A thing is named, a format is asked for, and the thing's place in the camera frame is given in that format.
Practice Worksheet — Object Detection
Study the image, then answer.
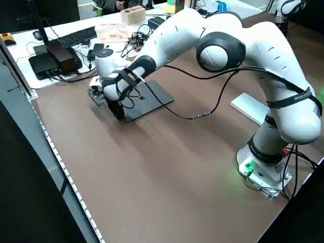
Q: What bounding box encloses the black stand pole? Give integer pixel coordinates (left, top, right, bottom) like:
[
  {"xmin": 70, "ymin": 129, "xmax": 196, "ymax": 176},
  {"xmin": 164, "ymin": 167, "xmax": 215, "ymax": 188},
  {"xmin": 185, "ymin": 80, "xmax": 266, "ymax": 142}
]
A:
[{"xmin": 26, "ymin": 0, "xmax": 50, "ymax": 48}]

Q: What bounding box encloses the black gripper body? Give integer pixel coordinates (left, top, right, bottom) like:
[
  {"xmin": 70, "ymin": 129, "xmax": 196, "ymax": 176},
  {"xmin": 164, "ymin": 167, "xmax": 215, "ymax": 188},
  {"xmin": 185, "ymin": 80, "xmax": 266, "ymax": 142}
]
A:
[
  {"xmin": 277, "ymin": 21, "xmax": 290, "ymax": 37},
  {"xmin": 104, "ymin": 97, "xmax": 125, "ymax": 120}
]

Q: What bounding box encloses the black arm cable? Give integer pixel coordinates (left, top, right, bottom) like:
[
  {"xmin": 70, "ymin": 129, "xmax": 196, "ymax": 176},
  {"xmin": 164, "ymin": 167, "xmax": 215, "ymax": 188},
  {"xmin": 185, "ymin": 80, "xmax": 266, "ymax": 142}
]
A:
[{"xmin": 115, "ymin": 65, "xmax": 317, "ymax": 119}]

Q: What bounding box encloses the dark brown wooden block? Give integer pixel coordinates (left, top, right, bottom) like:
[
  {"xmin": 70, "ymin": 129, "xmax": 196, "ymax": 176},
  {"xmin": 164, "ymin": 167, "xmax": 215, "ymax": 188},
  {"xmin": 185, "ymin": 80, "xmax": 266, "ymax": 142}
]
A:
[{"xmin": 46, "ymin": 40, "xmax": 76, "ymax": 73}]

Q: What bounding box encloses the person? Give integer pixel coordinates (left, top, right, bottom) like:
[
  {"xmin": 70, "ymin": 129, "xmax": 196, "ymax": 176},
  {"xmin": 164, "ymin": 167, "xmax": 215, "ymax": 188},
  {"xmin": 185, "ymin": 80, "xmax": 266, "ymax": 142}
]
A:
[{"xmin": 97, "ymin": 0, "xmax": 155, "ymax": 15}]

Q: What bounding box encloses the small black device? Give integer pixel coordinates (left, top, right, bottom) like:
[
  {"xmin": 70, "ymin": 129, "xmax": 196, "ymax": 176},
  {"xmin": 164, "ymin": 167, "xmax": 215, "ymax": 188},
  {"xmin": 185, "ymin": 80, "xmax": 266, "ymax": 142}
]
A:
[{"xmin": 87, "ymin": 43, "xmax": 106, "ymax": 61}]

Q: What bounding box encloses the black ribbed power box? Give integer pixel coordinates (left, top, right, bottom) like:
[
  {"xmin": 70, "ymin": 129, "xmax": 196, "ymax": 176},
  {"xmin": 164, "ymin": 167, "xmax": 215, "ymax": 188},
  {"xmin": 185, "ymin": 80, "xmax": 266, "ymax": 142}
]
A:
[{"xmin": 148, "ymin": 16, "xmax": 168, "ymax": 29}]

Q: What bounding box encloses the yellow green box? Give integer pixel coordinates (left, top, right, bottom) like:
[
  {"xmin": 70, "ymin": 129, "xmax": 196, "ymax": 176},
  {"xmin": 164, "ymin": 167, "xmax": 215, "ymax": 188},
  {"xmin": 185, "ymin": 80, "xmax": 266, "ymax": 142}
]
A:
[{"xmin": 163, "ymin": 0, "xmax": 178, "ymax": 13}]

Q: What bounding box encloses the beige paper packet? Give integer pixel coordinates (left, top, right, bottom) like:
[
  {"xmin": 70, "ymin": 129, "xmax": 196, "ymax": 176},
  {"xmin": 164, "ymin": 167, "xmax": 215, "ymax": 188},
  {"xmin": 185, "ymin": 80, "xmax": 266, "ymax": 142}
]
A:
[{"xmin": 95, "ymin": 22, "xmax": 130, "ymax": 43}]

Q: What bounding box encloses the black base cable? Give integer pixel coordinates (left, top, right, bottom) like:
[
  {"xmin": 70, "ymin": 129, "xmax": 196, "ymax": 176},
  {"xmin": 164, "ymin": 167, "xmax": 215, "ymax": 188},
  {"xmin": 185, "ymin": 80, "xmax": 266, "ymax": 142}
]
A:
[{"xmin": 280, "ymin": 143, "xmax": 320, "ymax": 201}]

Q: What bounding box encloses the black flat dock box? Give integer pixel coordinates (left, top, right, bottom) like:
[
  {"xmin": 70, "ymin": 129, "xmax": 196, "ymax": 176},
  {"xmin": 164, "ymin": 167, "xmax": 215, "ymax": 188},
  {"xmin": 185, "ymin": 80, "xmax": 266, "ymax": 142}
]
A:
[{"xmin": 28, "ymin": 45, "xmax": 83, "ymax": 80}]

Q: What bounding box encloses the black keyboard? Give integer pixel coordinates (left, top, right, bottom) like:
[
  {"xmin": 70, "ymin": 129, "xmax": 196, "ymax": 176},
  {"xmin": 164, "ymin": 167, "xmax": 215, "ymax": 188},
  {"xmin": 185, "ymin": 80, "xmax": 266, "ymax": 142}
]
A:
[{"xmin": 54, "ymin": 26, "xmax": 98, "ymax": 48}]

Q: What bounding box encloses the white LED strip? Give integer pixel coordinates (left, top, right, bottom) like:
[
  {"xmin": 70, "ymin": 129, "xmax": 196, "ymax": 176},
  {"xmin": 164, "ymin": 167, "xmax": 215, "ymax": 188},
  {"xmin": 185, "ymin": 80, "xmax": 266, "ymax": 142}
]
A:
[{"xmin": 29, "ymin": 98, "xmax": 106, "ymax": 243}]

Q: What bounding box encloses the light wooden block holder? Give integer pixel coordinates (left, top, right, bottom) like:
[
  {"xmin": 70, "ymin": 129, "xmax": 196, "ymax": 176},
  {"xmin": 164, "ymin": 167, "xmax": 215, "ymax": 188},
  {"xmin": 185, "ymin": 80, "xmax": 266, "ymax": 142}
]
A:
[{"xmin": 120, "ymin": 7, "xmax": 147, "ymax": 26}]

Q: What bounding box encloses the black monitor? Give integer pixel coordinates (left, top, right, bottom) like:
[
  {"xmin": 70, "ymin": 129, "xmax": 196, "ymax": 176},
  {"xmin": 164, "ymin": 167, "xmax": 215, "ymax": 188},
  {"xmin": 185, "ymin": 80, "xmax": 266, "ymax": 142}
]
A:
[{"xmin": 0, "ymin": 0, "xmax": 81, "ymax": 33}]

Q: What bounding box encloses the dark grey laptop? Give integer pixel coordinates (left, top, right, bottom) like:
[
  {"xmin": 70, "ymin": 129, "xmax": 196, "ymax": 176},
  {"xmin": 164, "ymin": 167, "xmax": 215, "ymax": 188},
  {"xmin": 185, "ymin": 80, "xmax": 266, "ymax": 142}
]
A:
[{"xmin": 105, "ymin": 80, "xmax": 175, "ymax": 124}]

